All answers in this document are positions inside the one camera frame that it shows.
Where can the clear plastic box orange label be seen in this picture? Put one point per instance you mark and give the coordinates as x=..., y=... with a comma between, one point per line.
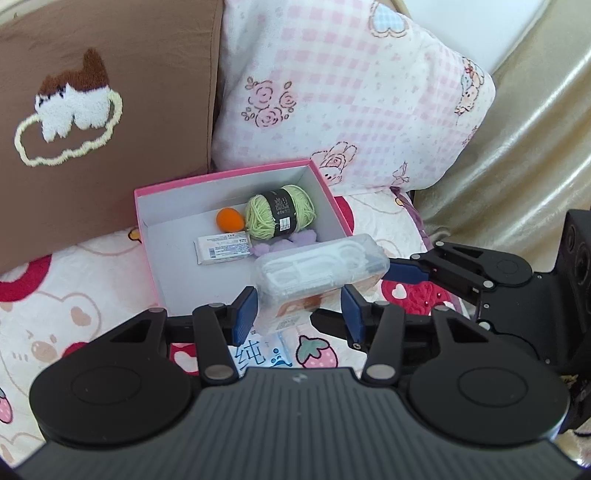
x=314, y=272

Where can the green yarn ball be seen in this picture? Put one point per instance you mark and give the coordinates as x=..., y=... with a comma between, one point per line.
x=263, y=217

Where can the small white tissue pack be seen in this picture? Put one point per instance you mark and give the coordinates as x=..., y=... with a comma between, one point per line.
x=221, y=247

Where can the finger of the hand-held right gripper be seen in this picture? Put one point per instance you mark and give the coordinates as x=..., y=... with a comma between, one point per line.
x=401, y=270
x=328, y=321

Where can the pink cardboard box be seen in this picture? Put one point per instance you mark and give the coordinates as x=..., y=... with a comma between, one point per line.
x=175, y=221

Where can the orange ball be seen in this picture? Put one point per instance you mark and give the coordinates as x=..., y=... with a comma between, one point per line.
x=229, y=219

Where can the golden beige fabric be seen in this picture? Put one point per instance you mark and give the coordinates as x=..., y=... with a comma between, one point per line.
x=521, y=161

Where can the blue wet wipes pack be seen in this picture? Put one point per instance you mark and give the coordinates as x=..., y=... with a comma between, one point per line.
x=263, y=353

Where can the pink checked pillow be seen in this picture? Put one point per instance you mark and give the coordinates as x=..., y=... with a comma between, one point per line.
x=346, y=92

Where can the purple plush toy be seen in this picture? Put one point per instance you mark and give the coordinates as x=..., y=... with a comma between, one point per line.
x=300, y=239

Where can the brown pillow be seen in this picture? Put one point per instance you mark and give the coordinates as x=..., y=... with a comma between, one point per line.
x=115, y=194

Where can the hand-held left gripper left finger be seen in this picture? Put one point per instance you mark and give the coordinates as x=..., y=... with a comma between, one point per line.
x=244, y=314

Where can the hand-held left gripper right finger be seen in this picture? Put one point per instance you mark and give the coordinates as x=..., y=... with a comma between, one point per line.
x=353, y=314

